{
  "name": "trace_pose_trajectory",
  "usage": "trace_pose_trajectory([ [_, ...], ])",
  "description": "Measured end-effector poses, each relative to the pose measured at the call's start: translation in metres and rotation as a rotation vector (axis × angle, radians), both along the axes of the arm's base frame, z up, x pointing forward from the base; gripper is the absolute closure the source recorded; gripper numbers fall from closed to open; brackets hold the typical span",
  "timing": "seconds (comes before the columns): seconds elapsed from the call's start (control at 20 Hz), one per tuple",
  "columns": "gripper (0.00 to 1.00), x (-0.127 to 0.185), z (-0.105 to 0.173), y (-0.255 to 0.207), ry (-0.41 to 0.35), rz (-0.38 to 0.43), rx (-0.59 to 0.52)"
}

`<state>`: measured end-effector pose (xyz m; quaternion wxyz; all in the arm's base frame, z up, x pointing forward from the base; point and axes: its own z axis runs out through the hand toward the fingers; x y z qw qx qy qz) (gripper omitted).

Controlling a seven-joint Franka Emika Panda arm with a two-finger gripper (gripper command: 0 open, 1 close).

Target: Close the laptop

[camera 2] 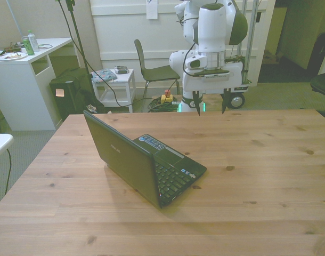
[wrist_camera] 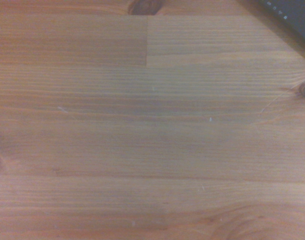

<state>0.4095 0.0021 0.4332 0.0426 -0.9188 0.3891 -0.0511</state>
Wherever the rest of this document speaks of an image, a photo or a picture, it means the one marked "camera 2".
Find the black Asus laptop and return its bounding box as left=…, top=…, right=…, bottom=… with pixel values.
left=83, top=110, right=208, bottom=210

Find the clear plastic bottle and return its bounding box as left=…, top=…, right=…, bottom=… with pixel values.
left=27, top=29, right=40, bottom=53

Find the black bag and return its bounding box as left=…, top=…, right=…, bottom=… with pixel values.
left=76, top=87, right=109, bottom=114

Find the white paper sheet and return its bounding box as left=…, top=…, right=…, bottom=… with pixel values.
left=146, top=0, right=159, bottom=20

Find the yellow emergency stop button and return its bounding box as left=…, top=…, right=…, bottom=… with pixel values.
left=160, top=90, right=174, bottom=105

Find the white plate with food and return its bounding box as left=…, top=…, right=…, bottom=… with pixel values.
left=0, top=52, right=29, bottom=61

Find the black tripod stand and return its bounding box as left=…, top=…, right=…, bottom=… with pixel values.
left=64, top=0, right=100, bottom=108

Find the black computer tower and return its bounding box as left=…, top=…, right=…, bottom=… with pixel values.
left=48, top=75, right=82, bottom=121

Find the black office chair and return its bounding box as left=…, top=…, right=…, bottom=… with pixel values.
left=307, top=32, right=325, bottom=118

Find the cardboard box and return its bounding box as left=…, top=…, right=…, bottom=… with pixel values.
left=262, top=50, right=285, bottom=65

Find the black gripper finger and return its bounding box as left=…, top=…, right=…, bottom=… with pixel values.
left=192, top=90, right=204, bottom=117
left=221, top=88, right=232, bottom=115

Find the coiled green cable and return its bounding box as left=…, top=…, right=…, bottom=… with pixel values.
left=147, top=97, right=182, bottom=113

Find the dark chair with metal legs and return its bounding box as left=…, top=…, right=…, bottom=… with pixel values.
left=134, top=39, right=181, bottom=113

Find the white cart with wheel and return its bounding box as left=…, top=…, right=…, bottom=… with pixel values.
left=228, top=84, right=251, bottom=110

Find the small white side table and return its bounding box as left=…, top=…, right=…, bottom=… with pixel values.
left=90, top=68, right=137, bottom=114

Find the green drink can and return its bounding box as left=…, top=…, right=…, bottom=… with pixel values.
left=21, top=36, right=35, bottom=57

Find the thin black cable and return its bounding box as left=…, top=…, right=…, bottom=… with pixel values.
left=3, top=148, right=13, bottom=196

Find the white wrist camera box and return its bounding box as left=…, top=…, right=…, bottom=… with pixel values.
left=184, top=54, right=207, bottom=71

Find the patterned fabric pouch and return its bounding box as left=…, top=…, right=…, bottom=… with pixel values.
left=91, top=68, right=118, bottom=84

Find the white rounded table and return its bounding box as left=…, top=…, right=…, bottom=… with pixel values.
left=0, top=133, right=14, bottom=164

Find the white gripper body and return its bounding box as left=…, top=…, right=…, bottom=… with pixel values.
left=182, top=61, right=249, bottom=94

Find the aluminium pole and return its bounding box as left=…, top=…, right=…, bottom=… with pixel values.
left=243, top=0, right=259, bottom=81

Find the white desk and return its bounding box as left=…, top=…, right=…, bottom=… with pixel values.
left=0, top=37, right=81, bottom=132

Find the long black cable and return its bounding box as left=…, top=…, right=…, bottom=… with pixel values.
left=56, top=0, right=163, bottom=108

